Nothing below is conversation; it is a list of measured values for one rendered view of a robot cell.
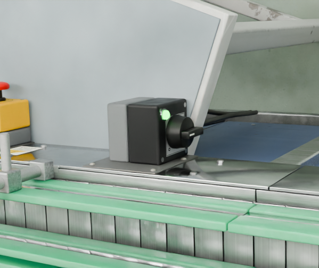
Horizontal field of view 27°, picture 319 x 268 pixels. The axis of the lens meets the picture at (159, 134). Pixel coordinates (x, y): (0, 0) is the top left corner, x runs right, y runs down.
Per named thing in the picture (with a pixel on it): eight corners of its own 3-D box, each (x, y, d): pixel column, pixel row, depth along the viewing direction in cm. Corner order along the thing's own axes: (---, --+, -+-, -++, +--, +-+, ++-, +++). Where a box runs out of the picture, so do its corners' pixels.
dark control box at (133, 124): (141, 150, 97) (108, 161, 90) (139, 95, 96) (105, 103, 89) (191, 155, 93) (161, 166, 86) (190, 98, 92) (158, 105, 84)
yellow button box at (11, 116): (1, 139, 111) (-32, 147, 105) (-2, 94, 110) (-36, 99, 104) (33, 141, 108) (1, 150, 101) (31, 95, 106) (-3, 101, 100)
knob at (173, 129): (182, 145, 91) (205, 147, 89) (166, 151, 87) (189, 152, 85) (181, 112, 90) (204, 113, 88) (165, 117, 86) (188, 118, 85)
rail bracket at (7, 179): (38, 176, 91) (-37, 199, 80) (34, 123, 90) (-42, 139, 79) (60, 178, 89) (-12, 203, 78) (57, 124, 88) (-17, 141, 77)
